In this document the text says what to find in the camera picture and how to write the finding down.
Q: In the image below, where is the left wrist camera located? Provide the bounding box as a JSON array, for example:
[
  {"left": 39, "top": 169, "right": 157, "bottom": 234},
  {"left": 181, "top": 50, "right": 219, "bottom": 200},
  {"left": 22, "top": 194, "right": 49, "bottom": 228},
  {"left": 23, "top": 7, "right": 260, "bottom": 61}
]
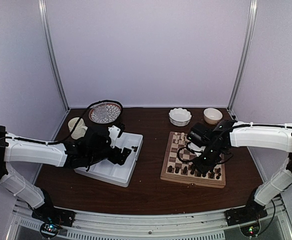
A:
[{"left": 108, "top": 123, "right": 125, "bottom": 149}]

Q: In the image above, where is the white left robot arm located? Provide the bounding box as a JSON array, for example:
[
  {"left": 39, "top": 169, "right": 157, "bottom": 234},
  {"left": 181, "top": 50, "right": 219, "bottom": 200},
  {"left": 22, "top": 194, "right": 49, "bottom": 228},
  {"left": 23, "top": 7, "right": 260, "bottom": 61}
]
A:
[{"left": 0, "top": 126, "right": 143, "bottom": 222}]

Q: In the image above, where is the left aluminium frame post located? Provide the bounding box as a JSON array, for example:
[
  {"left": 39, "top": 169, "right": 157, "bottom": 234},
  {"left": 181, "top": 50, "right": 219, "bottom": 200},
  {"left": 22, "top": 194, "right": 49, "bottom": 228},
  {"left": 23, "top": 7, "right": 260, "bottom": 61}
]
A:
[{"left": 38, "top": 0, "right": 69, "bottom": 111}]

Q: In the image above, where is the white plastic compartment tray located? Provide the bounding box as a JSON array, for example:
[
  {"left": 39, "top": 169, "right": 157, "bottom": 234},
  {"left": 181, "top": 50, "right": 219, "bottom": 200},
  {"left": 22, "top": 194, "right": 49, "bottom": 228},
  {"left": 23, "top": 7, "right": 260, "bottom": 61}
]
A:
[{"left": 74, "top": 131, "right": 144, "bottom": 188}]

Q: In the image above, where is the right aluminium frame post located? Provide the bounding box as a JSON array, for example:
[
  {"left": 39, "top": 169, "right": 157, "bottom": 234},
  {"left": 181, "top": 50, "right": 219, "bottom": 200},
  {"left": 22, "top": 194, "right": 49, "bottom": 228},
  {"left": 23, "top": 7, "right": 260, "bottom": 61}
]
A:
[{"left": 227, "top": 0, "right": 258, "bottom": 112}]

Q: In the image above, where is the aluminium front rail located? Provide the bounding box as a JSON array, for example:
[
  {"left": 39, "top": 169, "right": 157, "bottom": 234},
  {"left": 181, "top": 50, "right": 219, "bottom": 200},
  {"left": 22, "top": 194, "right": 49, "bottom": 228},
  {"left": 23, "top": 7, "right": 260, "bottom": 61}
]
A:
[{"left": 3, "top": 200, "right": 292, "bottom": 240}]

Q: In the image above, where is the patterned ceramic plate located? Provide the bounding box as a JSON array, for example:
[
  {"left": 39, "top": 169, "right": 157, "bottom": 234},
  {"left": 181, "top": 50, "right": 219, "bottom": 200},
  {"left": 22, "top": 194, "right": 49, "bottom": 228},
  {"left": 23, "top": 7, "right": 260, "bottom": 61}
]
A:
[{"left": 88, "top": 101, "right": 122, "bottom": 124}]

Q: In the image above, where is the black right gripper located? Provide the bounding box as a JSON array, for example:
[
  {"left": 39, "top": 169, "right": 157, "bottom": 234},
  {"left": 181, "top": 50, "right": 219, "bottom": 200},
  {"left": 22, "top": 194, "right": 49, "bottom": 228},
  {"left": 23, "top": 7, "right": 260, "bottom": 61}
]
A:
[{"left": 192, "top": 145, "right": 224, "bottom": 175}]

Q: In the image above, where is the cream round bowl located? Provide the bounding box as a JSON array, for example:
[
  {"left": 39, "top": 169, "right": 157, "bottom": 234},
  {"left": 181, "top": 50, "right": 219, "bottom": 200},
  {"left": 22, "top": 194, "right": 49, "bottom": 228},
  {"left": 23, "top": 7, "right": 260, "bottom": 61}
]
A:
[{"left": 203, "top": 107, "right": 223, "bottom": 125}]

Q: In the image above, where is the aluminium frame post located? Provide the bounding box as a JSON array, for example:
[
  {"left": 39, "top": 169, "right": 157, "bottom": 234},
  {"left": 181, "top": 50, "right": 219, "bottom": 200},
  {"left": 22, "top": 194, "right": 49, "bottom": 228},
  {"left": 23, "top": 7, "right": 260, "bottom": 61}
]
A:
[
  {"left": 38, "top": 0, "right": 69, "bottom": 111},
  {"left": 227, "top": 0, "right": 258, "bottom": 112}
]

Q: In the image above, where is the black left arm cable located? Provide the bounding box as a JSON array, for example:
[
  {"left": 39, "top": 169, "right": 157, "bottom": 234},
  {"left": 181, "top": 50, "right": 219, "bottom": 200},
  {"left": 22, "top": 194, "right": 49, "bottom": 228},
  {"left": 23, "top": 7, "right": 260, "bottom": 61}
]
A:
[{"left": 0, "top": 98, "right": 124, "bottom": 151}]

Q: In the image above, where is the white scalloped bowl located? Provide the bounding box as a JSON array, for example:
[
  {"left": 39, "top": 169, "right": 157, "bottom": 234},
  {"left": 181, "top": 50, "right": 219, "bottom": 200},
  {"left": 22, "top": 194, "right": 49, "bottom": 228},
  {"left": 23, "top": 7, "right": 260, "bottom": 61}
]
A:
[{"left": 168, "top": 108, "right": 192, "bottom": 127}]

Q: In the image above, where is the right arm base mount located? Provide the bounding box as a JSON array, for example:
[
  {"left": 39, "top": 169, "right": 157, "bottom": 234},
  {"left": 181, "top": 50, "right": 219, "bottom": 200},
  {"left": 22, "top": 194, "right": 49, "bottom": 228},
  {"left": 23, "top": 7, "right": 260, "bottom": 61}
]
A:
[{"left": 225, "top": 188, "right": 268, "bottom": 226}]

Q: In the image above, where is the wooden chessboard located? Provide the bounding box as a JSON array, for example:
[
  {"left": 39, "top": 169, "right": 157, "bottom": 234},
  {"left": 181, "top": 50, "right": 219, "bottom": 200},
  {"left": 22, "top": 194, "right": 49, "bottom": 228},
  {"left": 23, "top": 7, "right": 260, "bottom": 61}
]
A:
[{"left": 160, "top": 131, "right": 226, "bottom": 189}]

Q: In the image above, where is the cream ribbed mug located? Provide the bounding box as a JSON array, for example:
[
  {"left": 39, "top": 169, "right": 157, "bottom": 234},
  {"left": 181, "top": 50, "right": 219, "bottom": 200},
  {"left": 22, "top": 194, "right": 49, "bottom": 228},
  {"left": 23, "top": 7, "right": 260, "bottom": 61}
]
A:
[{"left": 68, "top": 117, "right": 87, "bottom": 140}]

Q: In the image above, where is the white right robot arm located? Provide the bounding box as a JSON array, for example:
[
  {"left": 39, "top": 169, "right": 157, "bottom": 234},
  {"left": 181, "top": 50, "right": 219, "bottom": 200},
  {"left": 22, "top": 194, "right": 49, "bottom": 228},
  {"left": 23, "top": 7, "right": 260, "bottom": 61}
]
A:
[{"left": 187, "top": 120, "right": 292, "bottom": 221}]

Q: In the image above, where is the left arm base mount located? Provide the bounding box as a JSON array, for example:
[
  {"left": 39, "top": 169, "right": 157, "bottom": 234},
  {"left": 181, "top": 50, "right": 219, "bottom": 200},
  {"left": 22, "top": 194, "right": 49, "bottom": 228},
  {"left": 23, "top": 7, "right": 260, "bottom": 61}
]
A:
[{"left": 28, "top": 196, "right": 75, "bottom": 227}]

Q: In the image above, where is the clear drinking glass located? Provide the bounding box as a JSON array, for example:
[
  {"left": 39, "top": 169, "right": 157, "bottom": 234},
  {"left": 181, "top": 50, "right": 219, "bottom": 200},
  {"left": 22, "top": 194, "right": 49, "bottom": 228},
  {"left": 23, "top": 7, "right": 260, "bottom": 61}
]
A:
[{"left": 94, "top": 102, "right": 107, "bottom": 121}]

